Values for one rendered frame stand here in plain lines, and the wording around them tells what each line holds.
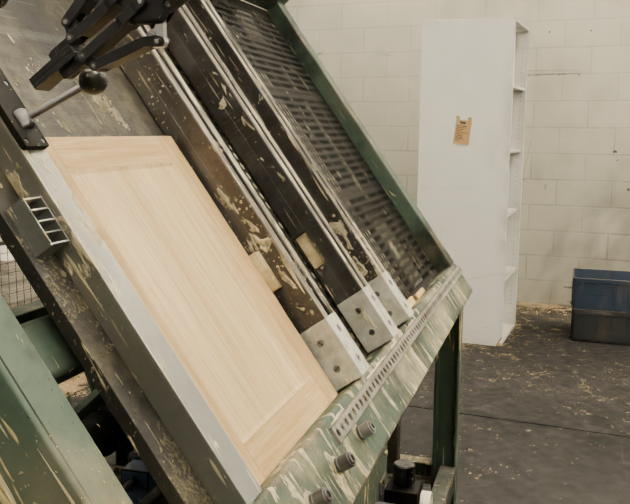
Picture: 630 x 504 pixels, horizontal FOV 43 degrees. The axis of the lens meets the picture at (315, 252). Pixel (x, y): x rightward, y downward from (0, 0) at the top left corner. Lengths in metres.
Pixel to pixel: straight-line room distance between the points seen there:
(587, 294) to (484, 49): 1.72
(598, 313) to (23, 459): 4.95
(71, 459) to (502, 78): 4.57
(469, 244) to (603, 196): 1.59
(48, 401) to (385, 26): 6.19
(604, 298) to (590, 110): 1.63
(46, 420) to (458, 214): 4.56
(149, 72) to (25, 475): 0.91
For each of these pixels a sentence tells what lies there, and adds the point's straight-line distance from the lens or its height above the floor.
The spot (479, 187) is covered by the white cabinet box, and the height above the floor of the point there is 1.02.
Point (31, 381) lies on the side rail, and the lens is 0.85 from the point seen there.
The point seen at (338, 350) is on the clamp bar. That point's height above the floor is 0.97.
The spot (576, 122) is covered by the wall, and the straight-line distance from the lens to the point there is 6.53.
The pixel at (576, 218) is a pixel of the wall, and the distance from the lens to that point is 6.56.
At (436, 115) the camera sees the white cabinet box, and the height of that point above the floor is 1.46.
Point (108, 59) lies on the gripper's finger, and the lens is 0.99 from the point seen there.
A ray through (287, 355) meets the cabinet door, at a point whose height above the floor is 0.98.
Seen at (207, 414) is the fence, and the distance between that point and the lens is 1.07.
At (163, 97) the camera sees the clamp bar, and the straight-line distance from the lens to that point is 1.56.
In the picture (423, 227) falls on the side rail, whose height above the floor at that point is 1.04.
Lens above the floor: 1.37
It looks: 9 degrees down
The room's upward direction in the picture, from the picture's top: 1 degrees clockwise
